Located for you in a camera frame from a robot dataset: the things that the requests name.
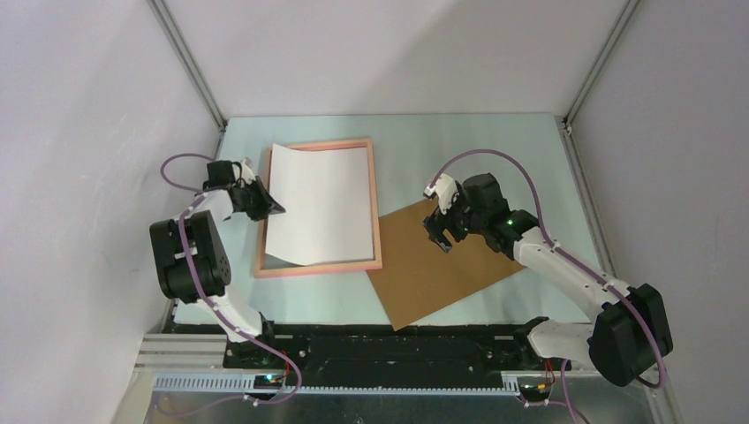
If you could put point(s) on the brown cardboard backing board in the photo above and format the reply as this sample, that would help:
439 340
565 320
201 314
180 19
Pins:
417 278

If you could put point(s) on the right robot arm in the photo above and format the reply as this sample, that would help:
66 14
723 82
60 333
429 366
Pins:
627 332

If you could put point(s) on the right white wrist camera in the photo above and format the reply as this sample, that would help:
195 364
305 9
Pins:
445 190

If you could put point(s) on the right aluminium corner post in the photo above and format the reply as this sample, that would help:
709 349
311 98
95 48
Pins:
611 41

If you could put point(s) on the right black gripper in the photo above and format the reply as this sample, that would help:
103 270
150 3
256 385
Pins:
435 223

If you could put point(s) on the pink wooden photo frame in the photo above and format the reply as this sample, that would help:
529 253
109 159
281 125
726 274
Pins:
266 266

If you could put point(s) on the aluminium corner post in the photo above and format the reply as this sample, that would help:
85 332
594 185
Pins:
611 41
178 42

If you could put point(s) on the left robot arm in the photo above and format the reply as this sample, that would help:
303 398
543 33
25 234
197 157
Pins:
191 262

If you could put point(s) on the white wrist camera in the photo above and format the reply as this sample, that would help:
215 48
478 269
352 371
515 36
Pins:
445 190
243 174

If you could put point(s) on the left aluminium corner post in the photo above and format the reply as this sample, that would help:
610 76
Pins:
178 42

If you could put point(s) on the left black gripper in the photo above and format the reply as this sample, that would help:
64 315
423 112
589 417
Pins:
268 205

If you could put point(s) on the Great Wall photo print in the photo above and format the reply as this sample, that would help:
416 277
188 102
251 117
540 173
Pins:
328 207

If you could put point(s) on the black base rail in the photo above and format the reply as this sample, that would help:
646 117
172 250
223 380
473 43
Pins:
369 356

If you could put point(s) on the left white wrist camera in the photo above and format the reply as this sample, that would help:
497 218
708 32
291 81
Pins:
243 174

